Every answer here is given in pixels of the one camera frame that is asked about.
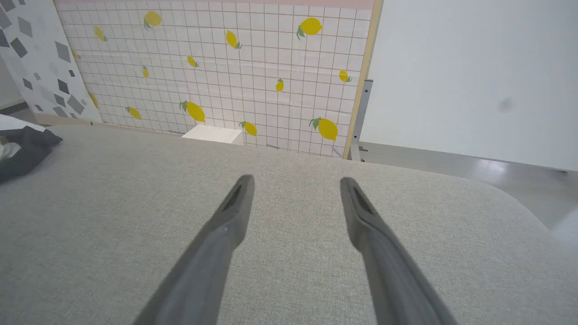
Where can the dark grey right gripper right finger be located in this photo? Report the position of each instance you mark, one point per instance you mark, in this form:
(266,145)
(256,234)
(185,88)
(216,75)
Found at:
(384,262)

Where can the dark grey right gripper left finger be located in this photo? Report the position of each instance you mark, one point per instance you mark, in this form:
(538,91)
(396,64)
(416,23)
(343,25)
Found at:
(212,253)

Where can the black and white garment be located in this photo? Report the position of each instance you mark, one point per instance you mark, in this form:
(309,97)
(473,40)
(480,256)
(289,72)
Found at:
(27,146)

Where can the white rectangular box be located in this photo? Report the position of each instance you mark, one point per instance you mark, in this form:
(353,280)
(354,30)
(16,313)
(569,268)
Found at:
(212,134)

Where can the lemon print grid panel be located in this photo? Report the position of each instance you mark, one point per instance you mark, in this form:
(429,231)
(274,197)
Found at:
(253,90)

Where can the grey terrazzo print panel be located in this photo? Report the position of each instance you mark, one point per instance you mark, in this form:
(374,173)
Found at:
(40,67)

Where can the grey metal panel bracket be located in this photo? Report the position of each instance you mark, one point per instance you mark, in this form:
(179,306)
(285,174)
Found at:
(361,117)

